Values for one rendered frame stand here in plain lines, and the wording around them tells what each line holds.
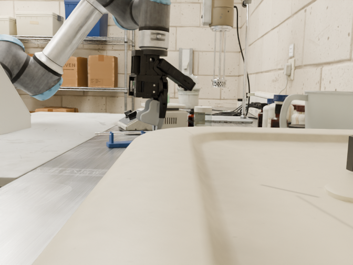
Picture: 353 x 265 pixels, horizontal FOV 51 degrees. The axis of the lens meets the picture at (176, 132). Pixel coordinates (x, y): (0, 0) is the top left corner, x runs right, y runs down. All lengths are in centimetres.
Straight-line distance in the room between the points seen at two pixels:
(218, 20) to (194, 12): 211
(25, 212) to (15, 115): 76
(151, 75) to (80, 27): 52
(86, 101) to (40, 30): 80
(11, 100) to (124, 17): 44
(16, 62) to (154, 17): 60
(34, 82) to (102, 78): 203
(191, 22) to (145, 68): 277
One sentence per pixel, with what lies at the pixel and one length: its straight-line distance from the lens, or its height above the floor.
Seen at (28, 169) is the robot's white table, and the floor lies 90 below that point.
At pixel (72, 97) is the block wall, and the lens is 383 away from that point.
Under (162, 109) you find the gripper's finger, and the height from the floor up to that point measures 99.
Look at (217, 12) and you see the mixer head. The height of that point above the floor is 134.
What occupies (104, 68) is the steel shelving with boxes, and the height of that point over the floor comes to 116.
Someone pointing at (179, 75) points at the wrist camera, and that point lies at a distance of 93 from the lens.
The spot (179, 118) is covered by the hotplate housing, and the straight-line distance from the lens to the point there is 116.
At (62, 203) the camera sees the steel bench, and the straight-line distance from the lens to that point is 51.
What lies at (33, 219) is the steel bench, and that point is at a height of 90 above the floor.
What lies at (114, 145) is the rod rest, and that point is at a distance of 90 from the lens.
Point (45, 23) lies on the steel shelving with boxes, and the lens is 352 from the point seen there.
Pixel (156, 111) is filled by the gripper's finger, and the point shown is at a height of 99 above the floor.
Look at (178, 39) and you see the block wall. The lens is 365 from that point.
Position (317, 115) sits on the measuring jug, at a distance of 67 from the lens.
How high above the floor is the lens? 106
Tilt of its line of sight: 8 degrees down
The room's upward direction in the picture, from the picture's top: 1 degrees clockwise
